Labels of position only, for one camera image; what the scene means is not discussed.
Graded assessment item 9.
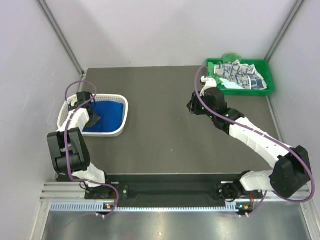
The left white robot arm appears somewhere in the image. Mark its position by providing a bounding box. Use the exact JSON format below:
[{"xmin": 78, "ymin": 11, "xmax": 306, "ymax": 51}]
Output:
[{"xmin": 47, "ymin": 91, "xmax": 114, "ymax": 199}]

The grey slotted cable duct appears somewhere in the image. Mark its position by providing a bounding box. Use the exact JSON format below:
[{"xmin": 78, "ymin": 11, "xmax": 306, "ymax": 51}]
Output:
[{"xmin": 50, "ymin": 202, "xmax": 239, "ymax": 213}]

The green towel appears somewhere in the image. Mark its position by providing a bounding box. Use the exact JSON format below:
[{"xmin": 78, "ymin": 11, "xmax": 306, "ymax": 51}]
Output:
[{"xmin": 206, "ymin": 53, "xmax": 242, "ymax": 85}]

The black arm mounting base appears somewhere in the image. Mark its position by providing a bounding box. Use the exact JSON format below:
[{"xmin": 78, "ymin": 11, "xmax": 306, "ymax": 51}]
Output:
[{"xmin": 107, "ymin": 173, "xmax": 263, "ymax": 207}]

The green plastic bin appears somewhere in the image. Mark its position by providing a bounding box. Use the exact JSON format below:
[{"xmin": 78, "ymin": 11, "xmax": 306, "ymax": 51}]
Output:
[{"xmin": 206, "ymin": 58, "xmax": 276, "ymax": 96}]

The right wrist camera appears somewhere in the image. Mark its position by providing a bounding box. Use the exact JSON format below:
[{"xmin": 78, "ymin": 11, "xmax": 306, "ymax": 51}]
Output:
[{"xmin": 200, "ymin": 76, "xmax": 218, "ymax": 92}]

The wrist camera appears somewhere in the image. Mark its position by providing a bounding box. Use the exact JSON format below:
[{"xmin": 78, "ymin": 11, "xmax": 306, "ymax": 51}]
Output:
[
  {"xmin": 67, "ymin": 97, "xmax": 78, "ymax": 110},
  {"xmin": 200, "ymin": 76, "xmax": 218, "ymax": 92}
]

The purple cable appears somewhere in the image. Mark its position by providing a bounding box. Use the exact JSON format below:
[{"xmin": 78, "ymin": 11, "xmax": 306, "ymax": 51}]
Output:
[
  {"xmin": 63, "ymin": 80, "xmax": 120, "ymax": 218},
  {"xmin": 194, "ymin": 65, "xmax": 315, "ymax": 218}
]

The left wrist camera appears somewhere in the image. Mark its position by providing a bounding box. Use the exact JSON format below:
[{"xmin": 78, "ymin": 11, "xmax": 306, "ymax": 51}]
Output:
[{"xmin": 67, "ymin": 97, "xmax": 78, "ymax": 110}]

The white blue patterned towel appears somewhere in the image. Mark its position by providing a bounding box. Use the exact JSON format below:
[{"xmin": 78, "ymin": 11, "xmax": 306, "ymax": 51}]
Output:
[{"xmin": 227, "ymin": 62, "xmax": 267, "ymax": 91}]

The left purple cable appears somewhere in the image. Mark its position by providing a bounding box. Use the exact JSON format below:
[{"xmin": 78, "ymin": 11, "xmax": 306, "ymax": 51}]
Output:
[{"xmin": 63, "ymin": 80, "xmax": 120, "ymax": 218}]

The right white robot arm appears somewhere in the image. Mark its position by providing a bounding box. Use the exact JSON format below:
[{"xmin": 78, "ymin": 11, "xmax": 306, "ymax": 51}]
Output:
[{"xmin": 187, "ymin": 87, "xmax": 312, "ymax": 199}]

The white perforated plastic basket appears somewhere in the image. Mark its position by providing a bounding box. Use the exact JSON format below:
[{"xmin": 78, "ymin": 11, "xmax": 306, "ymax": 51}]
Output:
[{"xmin": 48, "ymin": 91, "xmax": 128, "ymax": 138}]

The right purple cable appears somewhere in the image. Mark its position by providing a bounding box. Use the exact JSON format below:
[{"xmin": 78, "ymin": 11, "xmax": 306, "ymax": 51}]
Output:
[{"xmin": 194, "ymin": 65, "xmax": 315, "ymax": 218}]

